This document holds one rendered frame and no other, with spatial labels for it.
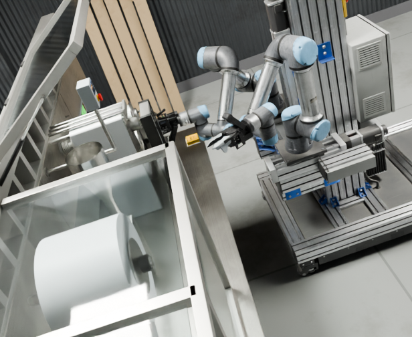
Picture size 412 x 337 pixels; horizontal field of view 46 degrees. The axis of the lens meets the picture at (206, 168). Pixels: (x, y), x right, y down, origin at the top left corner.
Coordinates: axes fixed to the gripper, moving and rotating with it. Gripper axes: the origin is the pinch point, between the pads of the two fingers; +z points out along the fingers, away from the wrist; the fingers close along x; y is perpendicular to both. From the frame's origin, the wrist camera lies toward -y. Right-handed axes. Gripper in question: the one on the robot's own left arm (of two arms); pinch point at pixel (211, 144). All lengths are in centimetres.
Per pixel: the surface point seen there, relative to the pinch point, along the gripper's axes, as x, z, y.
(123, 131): 24.8, 24.9, -16.9
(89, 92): 0, 36, -45
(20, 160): 9, 68, -34
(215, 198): 13.6, 3.2, 32.1
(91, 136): 30, 37, -21
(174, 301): -94, 64, -24
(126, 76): 285, -75, 31
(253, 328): -54, 37, 41
